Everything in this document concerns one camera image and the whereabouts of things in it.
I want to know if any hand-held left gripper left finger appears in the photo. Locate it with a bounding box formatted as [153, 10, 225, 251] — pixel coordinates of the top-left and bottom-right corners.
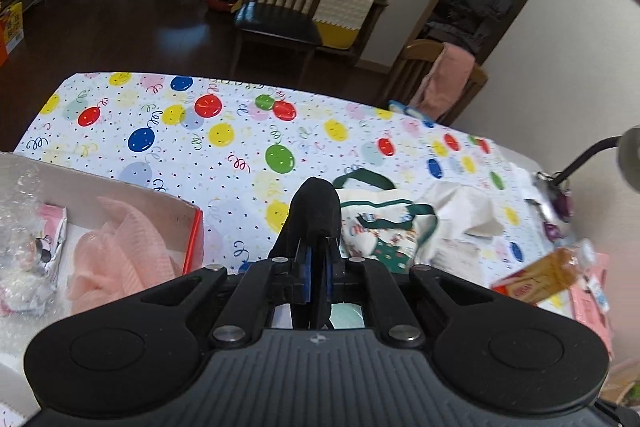
[137, 239, 315, 346]

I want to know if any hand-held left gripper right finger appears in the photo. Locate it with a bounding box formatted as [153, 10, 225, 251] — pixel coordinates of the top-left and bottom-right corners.
[315, 237, 496, 346]

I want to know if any black cloth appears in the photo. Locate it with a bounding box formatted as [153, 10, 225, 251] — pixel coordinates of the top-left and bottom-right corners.
[267, 177, 343, 330]

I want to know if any red cardboard box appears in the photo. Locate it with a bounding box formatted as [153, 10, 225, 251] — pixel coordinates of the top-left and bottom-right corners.
[0, 151, 205, 423]

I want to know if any white tissue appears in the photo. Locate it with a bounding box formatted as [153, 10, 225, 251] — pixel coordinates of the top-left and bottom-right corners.
[417, 183, 506, 240]

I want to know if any pink knitted cloth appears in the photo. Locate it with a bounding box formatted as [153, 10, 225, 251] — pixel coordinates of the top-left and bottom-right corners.
[66, 196, 186, 314]

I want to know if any pink printed packet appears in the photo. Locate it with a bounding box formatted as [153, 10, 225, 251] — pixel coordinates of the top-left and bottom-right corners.
[0, 203, 68, 315]

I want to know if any balloon print tablecloth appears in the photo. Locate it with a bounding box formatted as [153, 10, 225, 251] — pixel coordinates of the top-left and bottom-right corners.
[12, 72, 616, 308]

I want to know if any amber tea bottle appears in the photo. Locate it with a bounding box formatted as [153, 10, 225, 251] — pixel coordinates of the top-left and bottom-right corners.
[490, 242, 598, 305]

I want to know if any pink towel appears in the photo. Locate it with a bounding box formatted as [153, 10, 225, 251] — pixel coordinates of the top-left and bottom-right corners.
[410, 43, 475, 122]

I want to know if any cream and yellow sofa cover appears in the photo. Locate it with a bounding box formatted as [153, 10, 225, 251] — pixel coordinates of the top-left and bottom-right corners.
[312, 0, 376, 50]

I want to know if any wooden chair with dark seat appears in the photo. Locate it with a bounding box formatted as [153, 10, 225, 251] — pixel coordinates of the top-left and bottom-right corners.
[232, 0, 335, 82]

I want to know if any pink printed bag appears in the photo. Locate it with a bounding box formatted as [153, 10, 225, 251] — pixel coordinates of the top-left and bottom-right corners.
[567, 252, 616, 348]

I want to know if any grey desk lamp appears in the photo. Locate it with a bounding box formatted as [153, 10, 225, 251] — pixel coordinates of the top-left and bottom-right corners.
[535, 124, 640, 208]

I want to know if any yellow box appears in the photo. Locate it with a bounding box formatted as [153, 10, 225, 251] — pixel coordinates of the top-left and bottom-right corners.
[0, 2, 26, 55]

